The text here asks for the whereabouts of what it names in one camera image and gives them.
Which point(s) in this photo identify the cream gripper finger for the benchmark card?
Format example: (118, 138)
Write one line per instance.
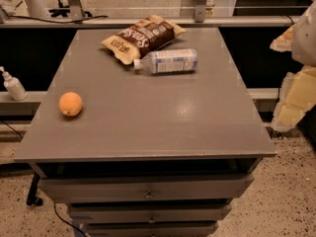
(297, 96)
(283, 42)

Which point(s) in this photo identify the clear plastic water bottle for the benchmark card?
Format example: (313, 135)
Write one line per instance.
(168, 61)

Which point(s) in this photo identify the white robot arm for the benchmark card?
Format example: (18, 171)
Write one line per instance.
(304, 38)

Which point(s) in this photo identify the white pump dispenser bottle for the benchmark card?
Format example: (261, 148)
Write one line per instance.
(13, 86)

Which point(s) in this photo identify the brown chip bag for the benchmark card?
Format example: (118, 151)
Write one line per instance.
(141, 38)

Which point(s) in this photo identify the top grey drawer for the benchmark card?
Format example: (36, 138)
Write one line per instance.
(146, 188)

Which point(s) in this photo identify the grey drawer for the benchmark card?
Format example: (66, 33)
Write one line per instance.
(149, 213)
(159, 229)
(146, 188)

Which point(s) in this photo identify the grey drawer cabinet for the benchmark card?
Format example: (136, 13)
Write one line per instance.
(136, 125)

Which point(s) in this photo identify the middle grey drawer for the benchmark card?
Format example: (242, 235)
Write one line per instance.
(149, 213)

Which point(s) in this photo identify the orange fruit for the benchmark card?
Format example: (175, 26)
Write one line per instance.
(70, 104)

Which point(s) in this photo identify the bottom grey drawer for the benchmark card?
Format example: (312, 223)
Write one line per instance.
(159, 229)

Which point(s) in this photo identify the black caster leg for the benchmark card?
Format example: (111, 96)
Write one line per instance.
(32, 198)

